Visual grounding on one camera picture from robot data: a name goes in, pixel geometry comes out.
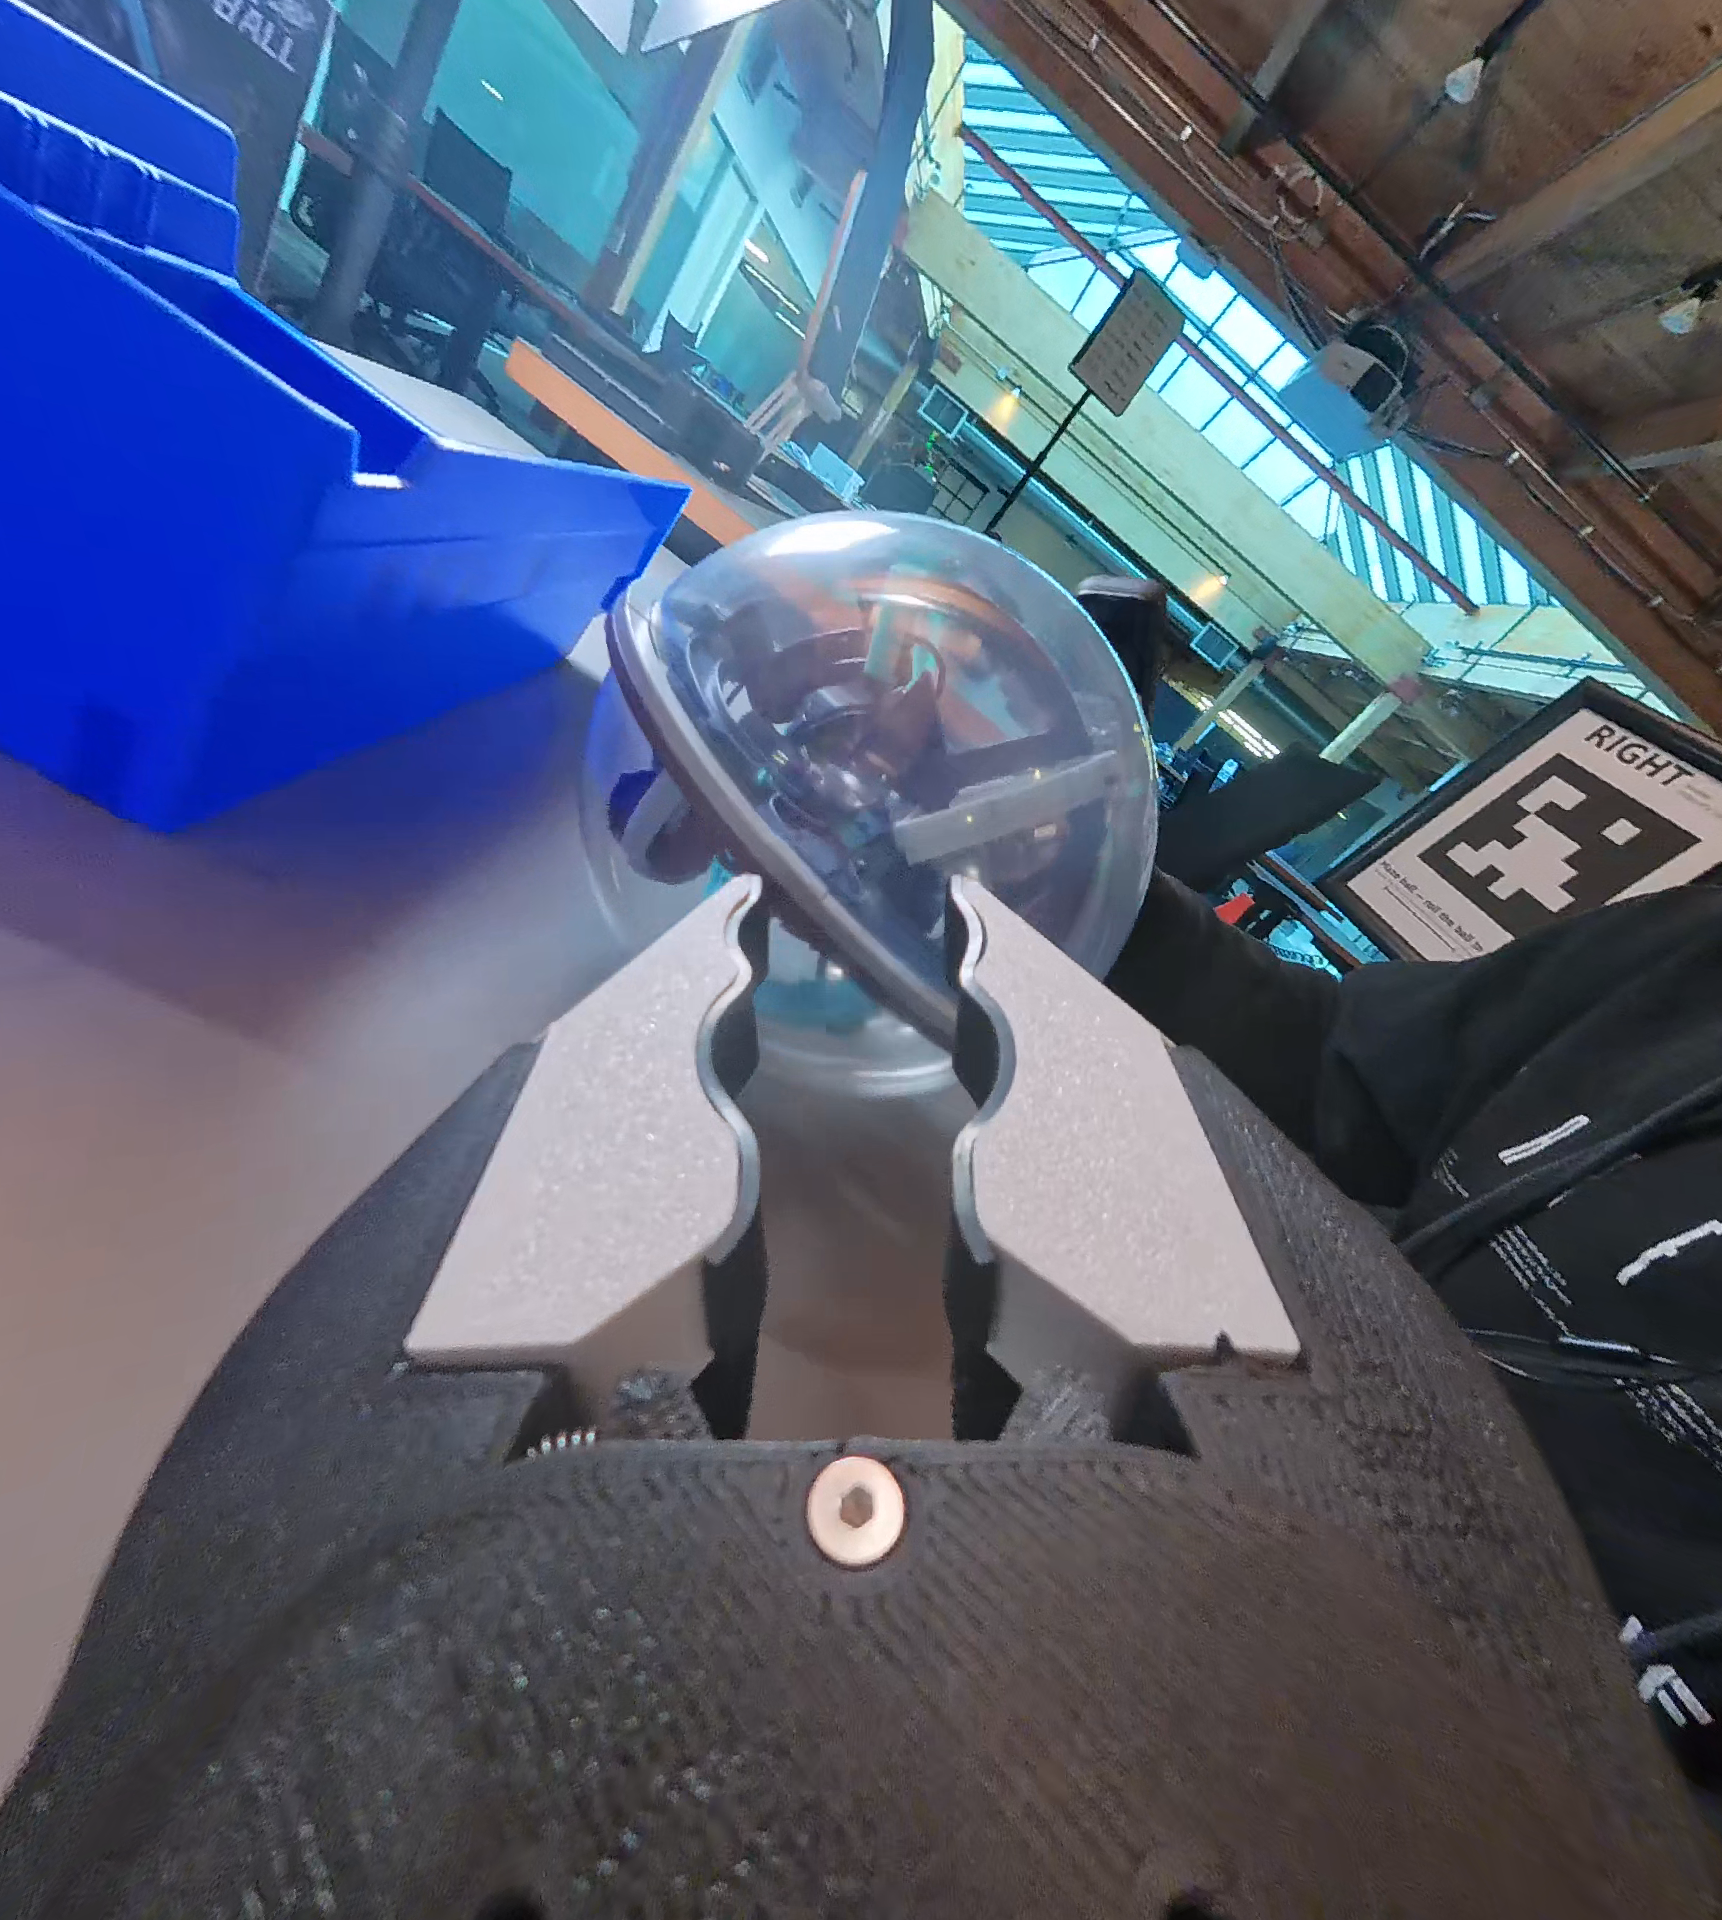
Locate orange edged table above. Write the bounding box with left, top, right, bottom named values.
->
left=499, top=336, right=766, bottom=550

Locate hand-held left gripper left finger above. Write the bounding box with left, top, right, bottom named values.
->
left=401, top=875, right=769, bottom=1413

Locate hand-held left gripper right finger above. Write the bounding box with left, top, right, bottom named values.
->
left=946, top=875, right=1310, bottom=1404

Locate black cable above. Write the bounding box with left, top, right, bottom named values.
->
left=1400, top=1026, right=1722, bottom=1390

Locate clear plastic maze ball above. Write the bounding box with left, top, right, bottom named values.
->
left=577, top=511, right=1160, bottom=1091

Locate framed black white tag sign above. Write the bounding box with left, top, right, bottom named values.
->
left=1318, top=679, right=1722, bottom=971

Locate dark printed game box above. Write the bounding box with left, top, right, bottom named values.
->
left=147, top=0, right=337, bottom=324

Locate blue plastic bin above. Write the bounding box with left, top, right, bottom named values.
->
left=0, top=0, right=694, bottom=834

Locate hanging sign board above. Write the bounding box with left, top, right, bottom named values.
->
left=1068, top=271, right=1181, bottom=414

